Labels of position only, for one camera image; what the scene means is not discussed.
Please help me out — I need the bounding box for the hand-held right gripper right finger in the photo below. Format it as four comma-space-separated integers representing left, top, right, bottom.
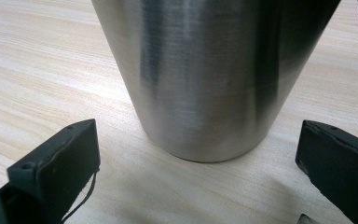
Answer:
295, 119, 358, 224

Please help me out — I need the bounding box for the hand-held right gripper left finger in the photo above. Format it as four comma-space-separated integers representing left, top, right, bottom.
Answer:
0, 119, 102, 224

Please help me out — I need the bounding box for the stainless steel cup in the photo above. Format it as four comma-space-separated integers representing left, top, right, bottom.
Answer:
90, 0, 342, 163

